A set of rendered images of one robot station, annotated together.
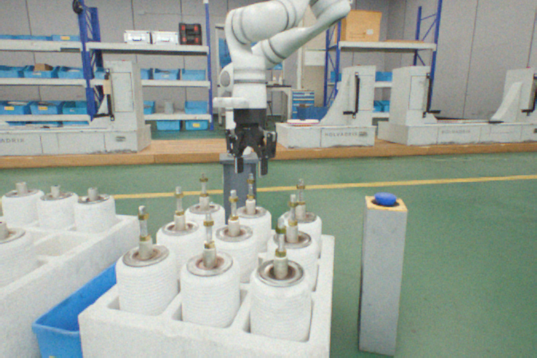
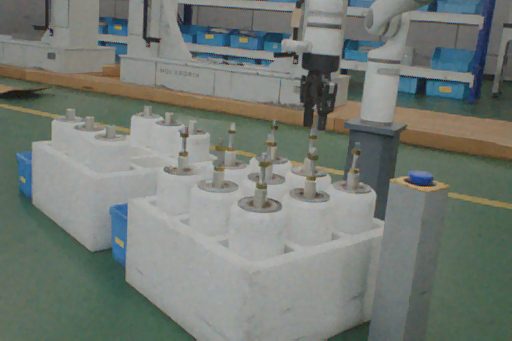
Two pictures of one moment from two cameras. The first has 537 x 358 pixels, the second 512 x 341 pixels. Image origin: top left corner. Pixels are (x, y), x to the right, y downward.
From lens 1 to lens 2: 0.60 m
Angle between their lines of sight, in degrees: 35
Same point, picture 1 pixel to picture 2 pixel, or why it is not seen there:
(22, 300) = (109, 188)
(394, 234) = (411, 217)
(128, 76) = not seen: hidden behind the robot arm
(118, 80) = not seen: hidden behind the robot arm
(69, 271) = (149, 183)
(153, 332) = (162, 222)
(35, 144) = (208, 82)
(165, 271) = (187, 184)
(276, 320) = (236, 236)
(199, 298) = (196, 206)
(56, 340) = (119, 223)
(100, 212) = (191, 144)
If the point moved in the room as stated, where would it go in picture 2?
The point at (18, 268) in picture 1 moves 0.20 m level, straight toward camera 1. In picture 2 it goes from (114, 164) to (97, 189)
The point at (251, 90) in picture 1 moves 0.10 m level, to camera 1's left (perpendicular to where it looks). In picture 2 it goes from (316, 35) to (274, 31)
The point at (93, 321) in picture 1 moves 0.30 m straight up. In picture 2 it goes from (134, 206) to (140, 53)
